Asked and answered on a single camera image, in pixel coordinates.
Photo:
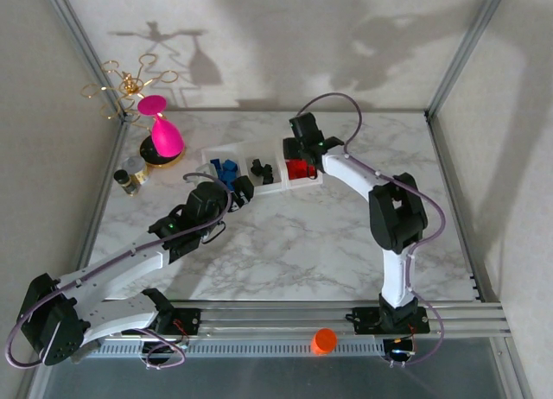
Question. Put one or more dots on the blue lego brick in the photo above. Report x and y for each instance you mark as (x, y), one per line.
(229, 185)
(214, 162)
(224, 174)
(230, 163)

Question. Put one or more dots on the clear round glass jar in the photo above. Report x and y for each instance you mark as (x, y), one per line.
(133, 162)

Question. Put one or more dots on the aluminium frame post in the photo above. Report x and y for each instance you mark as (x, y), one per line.
(82, 45)
(466, 45)

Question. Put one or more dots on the pink wine glass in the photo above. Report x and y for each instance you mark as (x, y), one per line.
(165, 137)

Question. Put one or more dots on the wide aluminium base rail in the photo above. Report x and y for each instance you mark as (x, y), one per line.
(276, 319)

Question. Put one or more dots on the small black-capped bottle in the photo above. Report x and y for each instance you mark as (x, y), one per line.
(126, 182)

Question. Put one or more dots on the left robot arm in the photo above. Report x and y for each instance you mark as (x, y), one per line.
(112, 265)

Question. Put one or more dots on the orange plastic cup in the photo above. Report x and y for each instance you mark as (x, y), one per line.
(324, 340)

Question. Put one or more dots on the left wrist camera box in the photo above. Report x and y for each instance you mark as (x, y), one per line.
(206, 173)

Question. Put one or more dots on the thin aluminium table rail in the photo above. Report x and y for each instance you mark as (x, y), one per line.
(259, 110)
(116, 157)
(445, 157)

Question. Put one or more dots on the black lego brick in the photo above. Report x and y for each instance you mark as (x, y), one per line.
(255, 172)
(268, 180)
(256, 163)
(268, 169)

